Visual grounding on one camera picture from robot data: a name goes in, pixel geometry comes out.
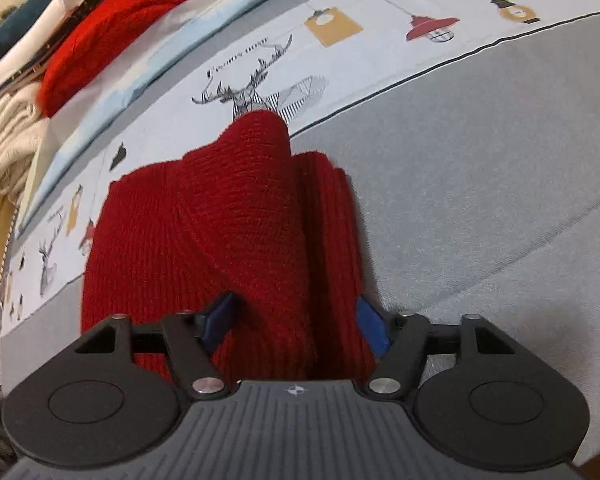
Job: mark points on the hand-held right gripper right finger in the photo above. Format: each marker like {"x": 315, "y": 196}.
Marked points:
{"x": 372, "y": 329}

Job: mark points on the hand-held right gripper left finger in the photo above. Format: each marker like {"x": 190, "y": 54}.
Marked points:
{"x": 219, "y": 321}

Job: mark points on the dark red knitted sweater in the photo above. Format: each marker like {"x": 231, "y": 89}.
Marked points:
{"x": 205, "y": 220}

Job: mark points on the printed bed sheet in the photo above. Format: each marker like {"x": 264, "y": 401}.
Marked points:
{"x": 455, "y": 185}

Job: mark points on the beige fluffy blanket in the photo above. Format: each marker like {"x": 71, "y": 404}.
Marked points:
{"x": 5, "y": 145}

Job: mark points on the bright red knitted garment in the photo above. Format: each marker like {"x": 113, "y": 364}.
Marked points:
{"x": 105, "y": 35}

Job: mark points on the white garment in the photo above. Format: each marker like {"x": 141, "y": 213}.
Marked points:
{"x": 45, "y": 35}

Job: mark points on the dark teal garment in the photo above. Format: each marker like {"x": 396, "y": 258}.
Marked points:
{"x": 35, "y": 7}

